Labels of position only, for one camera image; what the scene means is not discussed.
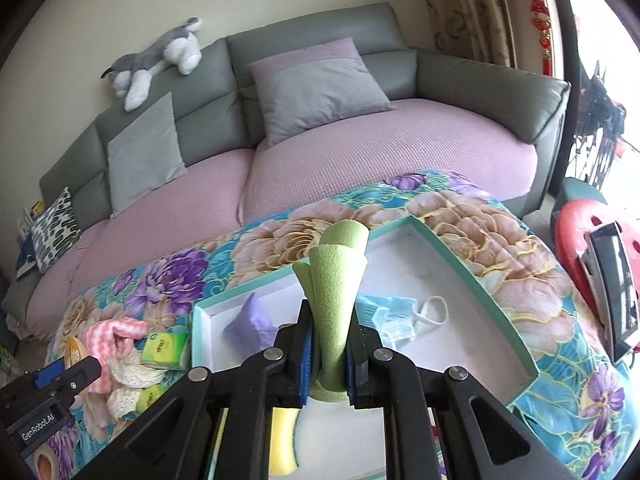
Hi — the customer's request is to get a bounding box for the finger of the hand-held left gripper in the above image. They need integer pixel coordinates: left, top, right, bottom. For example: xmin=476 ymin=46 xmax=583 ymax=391
xmin=32 ymin=355 xmax=103 ymax=397

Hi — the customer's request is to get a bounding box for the floral teal blanket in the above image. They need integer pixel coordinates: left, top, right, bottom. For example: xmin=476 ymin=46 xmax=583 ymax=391
xmin=45 ymin=170 xmax=640 ymax=480

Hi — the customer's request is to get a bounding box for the pink white striped cloth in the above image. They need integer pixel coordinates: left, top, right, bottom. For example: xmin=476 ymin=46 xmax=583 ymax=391
xmin=82 ymin=317 xmax=149 ymax=396

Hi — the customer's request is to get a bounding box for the green tissue pack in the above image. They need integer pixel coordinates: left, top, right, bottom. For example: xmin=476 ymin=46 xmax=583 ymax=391
xmin=137 ymin=385 xmax=168 ymax=411
xmin=141 ymin=332 xmax=191 ymax=371

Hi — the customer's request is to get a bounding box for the black metal frame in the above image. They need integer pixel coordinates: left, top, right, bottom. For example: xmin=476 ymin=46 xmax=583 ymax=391
xmin=570 ymin=60 xmax=628 ymax=186

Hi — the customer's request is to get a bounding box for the red plastic stool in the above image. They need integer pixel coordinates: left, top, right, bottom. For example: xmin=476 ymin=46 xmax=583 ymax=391
xmin=555 ymin=199 xmax=640 ymax=356

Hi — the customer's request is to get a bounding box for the row of books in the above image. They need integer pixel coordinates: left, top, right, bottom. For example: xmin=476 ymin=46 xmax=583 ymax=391
xmin=17 ymin=200 xmax=46 ymax=233

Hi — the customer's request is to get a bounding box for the blue white cushion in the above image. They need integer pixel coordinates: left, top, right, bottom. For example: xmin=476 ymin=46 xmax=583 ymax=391
xmin=15 ymin=237 xmax=38 ymax=281

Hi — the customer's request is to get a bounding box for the green sponge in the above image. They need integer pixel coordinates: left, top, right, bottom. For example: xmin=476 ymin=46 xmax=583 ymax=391
xmin=292 ymin=220 xmax=370 ymax=403

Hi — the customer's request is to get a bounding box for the plain grey pillow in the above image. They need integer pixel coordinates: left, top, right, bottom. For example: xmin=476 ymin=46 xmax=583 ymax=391
xmin=107 ymin=91 xmax=190 ymax=218

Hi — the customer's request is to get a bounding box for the blue face mask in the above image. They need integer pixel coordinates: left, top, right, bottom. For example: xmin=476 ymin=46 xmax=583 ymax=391
xmin=356 ymin=295 xmax=449 ymax=353

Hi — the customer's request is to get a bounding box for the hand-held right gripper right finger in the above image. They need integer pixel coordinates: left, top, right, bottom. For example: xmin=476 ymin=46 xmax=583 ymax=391
xmin=346 ymin=300 xmax=581 ymax=480

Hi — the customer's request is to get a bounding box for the purple cloth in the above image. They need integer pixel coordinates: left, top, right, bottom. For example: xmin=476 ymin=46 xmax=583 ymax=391
xmin=222 ymin=292 xmax=278 ymax=366

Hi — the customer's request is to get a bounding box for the cream lace hat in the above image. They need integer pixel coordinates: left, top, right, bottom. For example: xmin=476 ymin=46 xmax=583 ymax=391
xmin=102 ymin=347 xmax=163 ymax=421

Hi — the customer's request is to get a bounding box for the beige patterned curtain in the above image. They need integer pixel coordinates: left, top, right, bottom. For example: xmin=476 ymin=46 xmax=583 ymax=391
xmin=415 ymin=0 xmax=518 ymax=68

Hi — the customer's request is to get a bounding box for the grey white plush husky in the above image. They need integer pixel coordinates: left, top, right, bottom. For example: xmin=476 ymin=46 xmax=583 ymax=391
xmin=102 ymin=16 xmax=203 ymax=112

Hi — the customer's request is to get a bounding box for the purple and grey pillow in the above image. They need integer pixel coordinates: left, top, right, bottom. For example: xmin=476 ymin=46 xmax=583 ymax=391
xmin=247 ymin=37 xmax=393 ymax=148

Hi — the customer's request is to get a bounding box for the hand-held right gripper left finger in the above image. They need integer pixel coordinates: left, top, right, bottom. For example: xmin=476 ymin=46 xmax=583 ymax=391
xmin=87 ymin=299 xmax=316 ymax=480

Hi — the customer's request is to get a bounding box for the grey sofa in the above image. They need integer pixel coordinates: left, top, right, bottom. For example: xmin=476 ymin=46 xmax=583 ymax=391
xmin=2 ymin=2 xmax=571 ymax=331

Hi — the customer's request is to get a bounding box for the teal box with white inside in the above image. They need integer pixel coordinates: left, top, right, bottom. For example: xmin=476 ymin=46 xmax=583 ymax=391
xmin=190 ymin=214 xmax=541 ymax=480

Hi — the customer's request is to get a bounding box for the yellow sponge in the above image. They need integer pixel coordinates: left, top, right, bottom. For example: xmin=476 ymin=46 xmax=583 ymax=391
xmin=270 ymin=406 xmax=301 ymax=477

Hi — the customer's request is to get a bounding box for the red hanging decoration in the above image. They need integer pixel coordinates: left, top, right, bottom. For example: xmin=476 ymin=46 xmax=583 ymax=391
xmin=515 ymin=0 xmax=556 ymax=78

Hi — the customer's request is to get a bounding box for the pink quilted sofa seat cover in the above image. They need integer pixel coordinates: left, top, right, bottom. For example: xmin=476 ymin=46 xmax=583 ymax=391
xmin=25 ymin=147 xmax=256 ymax=331
xmin=237 ymin=97 xmax=538 ymax=226

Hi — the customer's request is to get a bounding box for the black white patterned pillow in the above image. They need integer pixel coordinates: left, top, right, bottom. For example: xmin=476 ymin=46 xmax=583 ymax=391
xmin=30 ymin=187 xmax=82 ymax=273

